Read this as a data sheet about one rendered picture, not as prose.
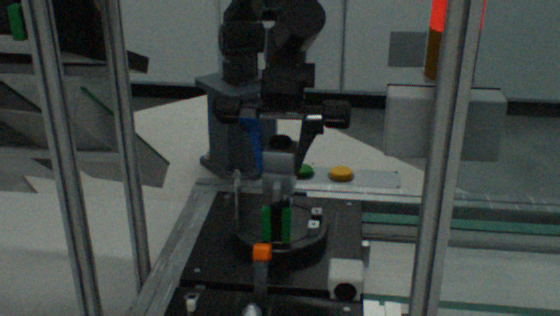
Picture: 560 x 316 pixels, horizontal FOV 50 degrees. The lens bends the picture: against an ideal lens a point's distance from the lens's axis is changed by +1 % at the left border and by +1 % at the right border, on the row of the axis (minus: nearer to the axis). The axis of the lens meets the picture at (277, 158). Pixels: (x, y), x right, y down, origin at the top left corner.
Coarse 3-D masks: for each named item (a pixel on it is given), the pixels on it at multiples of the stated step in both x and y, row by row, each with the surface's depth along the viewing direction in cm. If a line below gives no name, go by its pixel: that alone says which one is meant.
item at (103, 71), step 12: (0, 36) 57; (12, 36) 57; (0, 48) 57; (12, 48) 57; (24, 48) 56; (0, 60) 77; (12, 60) 77; (24, 60) 77; (0, 72) 77; (12, 72) 77; (24, 72) 76; (72, 72) 76; (84, 72) 75; (96, 72) 75; (108, 72) 75
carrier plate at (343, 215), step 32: (224, 192) 99; (224, 224) 91; (352, 224) 91; (192, 256) 83; (224, 256) 83; (320, 256) 83; (352, 256) 83; (224, 288) 78; (288, 288) 77; (320, 288) 77
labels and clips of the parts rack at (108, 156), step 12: (12, 12) 55; (12, 24) 55; (24, 24) 56; (24, 36) 56; (0, 144) 82; (12, 144) 82; (0, 156) 82; (12, 156) 82; (24, 156) 82; (36, 156) 82; (48, 156) 81; (84, 156) 81; (96, 156) 81; (108, 156) 80
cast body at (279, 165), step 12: (276, 144) 80; (288, 144) 81; (264, 156) 80; (276, 156) 80; (288, 156) 79; (264, 168) 81; (276, 168) 80; (288, 168) 80; (264, 180) 81; (276, 180) 81; (288, 180) 80; (264, 192) 82; (276, 192) 79; (288, 192) 81
